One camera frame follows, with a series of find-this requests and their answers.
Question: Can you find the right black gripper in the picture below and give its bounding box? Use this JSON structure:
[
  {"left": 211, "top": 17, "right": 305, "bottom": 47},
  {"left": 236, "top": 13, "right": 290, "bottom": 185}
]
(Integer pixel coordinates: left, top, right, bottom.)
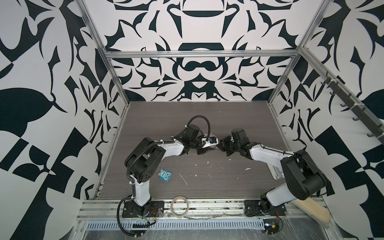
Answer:
[{"left": 217, "top": 135, "right": 242, "bottom": 156}]

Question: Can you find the silver keyring with keys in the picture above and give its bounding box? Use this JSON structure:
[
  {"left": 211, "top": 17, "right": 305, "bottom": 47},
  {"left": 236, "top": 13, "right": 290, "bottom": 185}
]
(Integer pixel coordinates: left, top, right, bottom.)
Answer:
[{"left": 207, "top": 140, "right": 221, "bottom": 150}]

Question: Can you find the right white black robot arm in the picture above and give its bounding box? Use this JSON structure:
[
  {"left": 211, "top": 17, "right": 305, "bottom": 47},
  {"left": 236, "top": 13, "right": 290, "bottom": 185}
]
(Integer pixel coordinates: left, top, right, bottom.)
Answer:
[{"left": 218, "top": 129, "right": 328, "bottom": 212}]

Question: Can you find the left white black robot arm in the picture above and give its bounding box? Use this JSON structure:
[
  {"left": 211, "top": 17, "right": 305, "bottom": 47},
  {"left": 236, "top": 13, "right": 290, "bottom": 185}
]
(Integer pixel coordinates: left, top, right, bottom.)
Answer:
[{"left": 125, "top": 125, "right": 213, "bottom": 207}]

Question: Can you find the blue owl eraser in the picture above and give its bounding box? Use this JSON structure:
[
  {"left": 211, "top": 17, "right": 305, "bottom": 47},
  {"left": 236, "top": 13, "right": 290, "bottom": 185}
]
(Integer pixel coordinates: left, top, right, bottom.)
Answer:
[{"left": 158, "top": 169, "right": 172, "bottom": 182}]

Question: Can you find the clear tape roll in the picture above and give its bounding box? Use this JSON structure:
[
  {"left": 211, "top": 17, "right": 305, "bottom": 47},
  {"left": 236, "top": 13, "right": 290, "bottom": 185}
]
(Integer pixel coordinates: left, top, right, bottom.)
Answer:
[{"left": 170, "top": 196, "right": 190, "bottom": 219}]

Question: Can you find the green circuit board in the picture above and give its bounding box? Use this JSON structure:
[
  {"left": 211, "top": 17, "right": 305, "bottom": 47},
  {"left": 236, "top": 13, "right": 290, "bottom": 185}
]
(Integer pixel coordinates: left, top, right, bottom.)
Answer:
[{"left": 262, "top": 217, "right": 284, "bottom": 235}]

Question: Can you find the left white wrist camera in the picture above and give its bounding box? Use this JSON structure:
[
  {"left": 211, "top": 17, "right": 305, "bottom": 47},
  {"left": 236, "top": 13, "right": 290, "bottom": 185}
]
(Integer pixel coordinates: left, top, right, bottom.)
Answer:
[{"left": 202, "top": 137, "right": 218, "bottom": 149}]

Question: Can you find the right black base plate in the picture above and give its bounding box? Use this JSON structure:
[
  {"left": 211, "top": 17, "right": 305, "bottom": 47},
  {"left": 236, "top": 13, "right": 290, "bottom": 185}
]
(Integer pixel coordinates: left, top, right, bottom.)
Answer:
[{"left": 244, "top": 200, "right": 287, "bottom": 217}]

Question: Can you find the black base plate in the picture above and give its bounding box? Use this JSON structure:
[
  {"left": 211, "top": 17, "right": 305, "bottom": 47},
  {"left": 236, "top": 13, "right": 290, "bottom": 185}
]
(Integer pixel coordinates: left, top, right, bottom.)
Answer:
[
  {"left": 244, "top": 200, "right": 287, "bottom": 217},
  {"left": 122, "top": 201, "right": 165, "bottom": 218}
]

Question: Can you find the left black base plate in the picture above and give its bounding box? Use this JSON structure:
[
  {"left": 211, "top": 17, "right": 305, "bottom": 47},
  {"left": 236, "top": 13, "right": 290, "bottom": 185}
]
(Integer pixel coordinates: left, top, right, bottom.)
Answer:
[{"left": 122, "top": 201, "right": 165, "bottom": 218}]

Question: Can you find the black corrugated cable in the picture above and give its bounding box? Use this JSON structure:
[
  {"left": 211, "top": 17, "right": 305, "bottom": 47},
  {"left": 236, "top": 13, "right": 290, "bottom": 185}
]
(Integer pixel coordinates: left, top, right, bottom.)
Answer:
[{"left": 116, "top": 196, "right": 157, "bottom": 238}]

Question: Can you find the white perforated cable duct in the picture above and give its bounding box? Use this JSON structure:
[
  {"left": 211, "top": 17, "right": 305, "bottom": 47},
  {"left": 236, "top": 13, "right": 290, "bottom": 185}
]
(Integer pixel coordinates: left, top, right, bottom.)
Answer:
[{"left": 85, "top": 219, "right": 266, "bottom": 231}]

